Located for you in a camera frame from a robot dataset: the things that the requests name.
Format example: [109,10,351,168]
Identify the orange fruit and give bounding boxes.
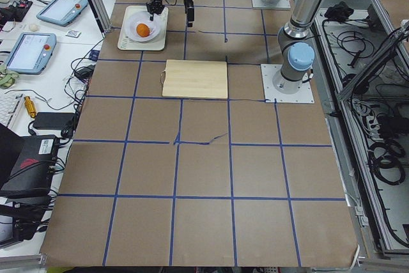
[135,23,150,38]

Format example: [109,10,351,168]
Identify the white round plate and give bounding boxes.
[125,11,161,42]

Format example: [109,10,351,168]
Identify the cream bear tray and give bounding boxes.
[117,6,168,51]

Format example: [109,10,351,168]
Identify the bamboo cutting board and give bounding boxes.
[162,59,228,99]

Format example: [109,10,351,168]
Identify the small printed card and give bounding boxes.
[66,30,81,38]

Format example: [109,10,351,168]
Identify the far teach pendant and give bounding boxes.
[36,0,88,26]

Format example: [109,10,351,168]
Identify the teach pendant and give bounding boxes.
[36,0,88,26]
[6,33,57,75]

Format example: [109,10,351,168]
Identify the small white ball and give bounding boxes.
[29,24,39,32]

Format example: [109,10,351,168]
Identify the near teach pendant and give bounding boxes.
[6,33,57,75]

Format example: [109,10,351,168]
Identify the flat black power brick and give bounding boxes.
[33,112,74,130]

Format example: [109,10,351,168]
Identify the gold cylindrical tool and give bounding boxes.
[24,96,37,118]

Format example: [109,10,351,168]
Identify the white keyboard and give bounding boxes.
[0,93,24,129]

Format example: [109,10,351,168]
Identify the black computer box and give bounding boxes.
[1,134,59,199]

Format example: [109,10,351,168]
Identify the green cloth strap bundle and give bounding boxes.
[0,65,19,90]

